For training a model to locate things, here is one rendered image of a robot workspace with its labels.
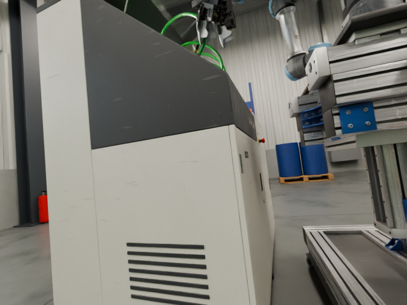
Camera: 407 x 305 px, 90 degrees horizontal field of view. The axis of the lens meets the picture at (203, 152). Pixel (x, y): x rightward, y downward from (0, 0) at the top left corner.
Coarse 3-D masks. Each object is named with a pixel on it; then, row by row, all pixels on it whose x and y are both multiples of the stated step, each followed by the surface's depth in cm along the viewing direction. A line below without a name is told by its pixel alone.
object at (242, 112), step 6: (234, 90) 69; (234, 96) 68; (240, 96) 82; (234, 102) 66; (240, 102) 79; (234, 108) 65; (240, 108) 77; (246, 108) 94; (240, 114) 75; (246, 114) 91; (252, 114) 117; (240, 120) 73; (246, 120) 88; (252, 120) 113; (240, 126) 72; (246, 126) 85; (252, 126) 109; (246, 132) 83; (252, 132) 105; (252, 138) 104
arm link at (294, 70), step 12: (276, 0) 120; (288, 0) 117; (276, 12) 122; (288, 12) 119; (288, 24) 120; (288, 36) 121; (288, 48) 122; (300, 48) 120; (288, 60) 123; (300, 60) 117; (288, 72) 124; (300, 72) 119
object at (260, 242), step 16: (240, 144) 67; (256, 144) 118; (240, 160) 62; (256, 160) 107; (256, 176) 97; (256, 192) 89; (256, 208) 83; (256, 224) 77; (256, 240) 72; (256, 256) 68; (256, 272) 64; (256, 288) 60
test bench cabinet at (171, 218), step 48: (144, 144) 72; (192, 144) 65; (96, 192) 79; (144, 192) 71; (192, 192) 65; (240, 192) 59; (144, 240) 71; (192, 240) 64; (240, 240) 59; (144, 288) 70; (192, 288) 64; (240, 288) 59
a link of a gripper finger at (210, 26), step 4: (208, 24) 85; (212, 24) 85; (208, 28) 86; (212, 28) 85; (208, 32) 87; (212, 32) 86; (216, 32) 84; (208, 36) 88; (212, 36) 87; (216, 36) 85; (208, 40) 89
